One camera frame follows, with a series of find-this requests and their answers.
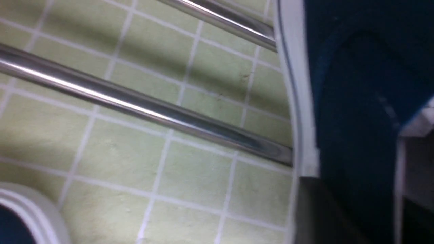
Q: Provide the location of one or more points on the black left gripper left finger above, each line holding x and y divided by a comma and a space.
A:
319, 219

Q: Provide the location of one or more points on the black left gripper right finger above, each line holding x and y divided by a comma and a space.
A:
418, 224

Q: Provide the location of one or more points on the navy slip-on shoe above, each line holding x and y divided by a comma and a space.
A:
29, 217
359, 77

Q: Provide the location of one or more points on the stainless steel shoe rack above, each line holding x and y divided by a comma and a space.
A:
39, 71

